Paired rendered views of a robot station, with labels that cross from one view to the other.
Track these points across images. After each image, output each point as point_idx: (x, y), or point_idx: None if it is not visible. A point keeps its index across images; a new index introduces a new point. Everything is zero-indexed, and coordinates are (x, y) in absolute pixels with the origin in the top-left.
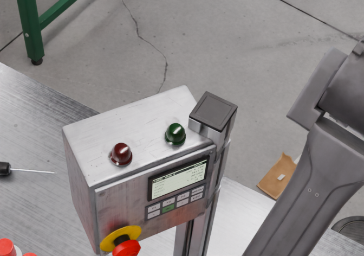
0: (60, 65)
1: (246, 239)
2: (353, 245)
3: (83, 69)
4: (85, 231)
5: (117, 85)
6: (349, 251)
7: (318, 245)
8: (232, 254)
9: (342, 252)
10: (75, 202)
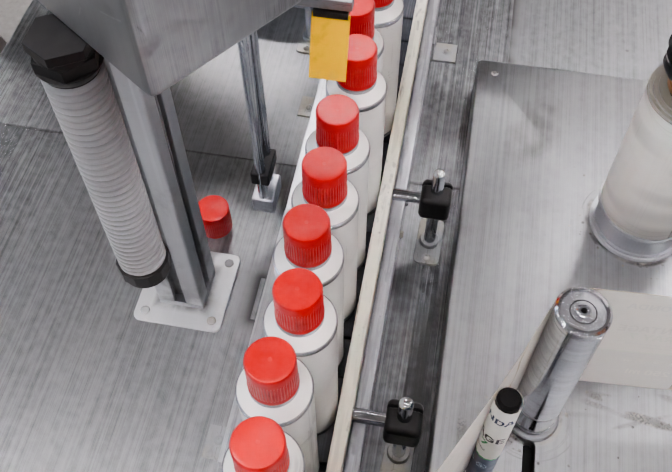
0: None
1: (16, 219)
2: (2, 68)
3: None
4: (247, 27)
5: None
6: (15, 72)
7: (11, 113)
8: (53, 234)
9: (18, 80)
10: (180, 9)
